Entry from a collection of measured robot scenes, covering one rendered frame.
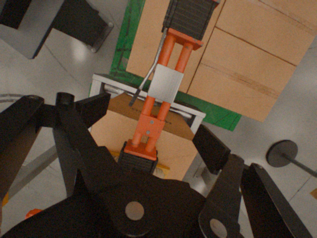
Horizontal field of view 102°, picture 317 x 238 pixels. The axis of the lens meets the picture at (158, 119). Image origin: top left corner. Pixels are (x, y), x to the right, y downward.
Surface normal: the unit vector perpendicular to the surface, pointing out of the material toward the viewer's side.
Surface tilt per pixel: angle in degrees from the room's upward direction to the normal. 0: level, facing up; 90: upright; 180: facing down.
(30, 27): 0
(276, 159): 0
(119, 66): 0
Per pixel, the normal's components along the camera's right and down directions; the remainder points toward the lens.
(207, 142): -0.94, -0.30
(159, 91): 0.04, 0.31
